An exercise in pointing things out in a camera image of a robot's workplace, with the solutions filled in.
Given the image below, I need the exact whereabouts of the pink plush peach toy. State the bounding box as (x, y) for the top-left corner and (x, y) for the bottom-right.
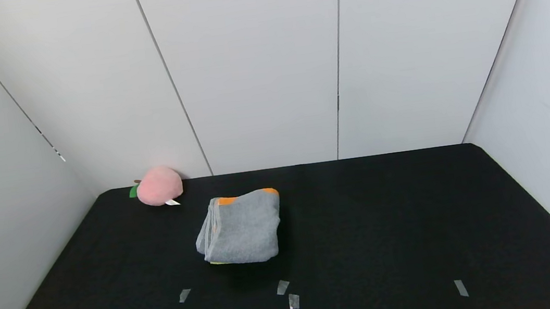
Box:
(127, 164), (186, 212)

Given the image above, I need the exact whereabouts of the grey towel with orange stripes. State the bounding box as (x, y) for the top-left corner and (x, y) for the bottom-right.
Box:
(190, 186), (288, 270)

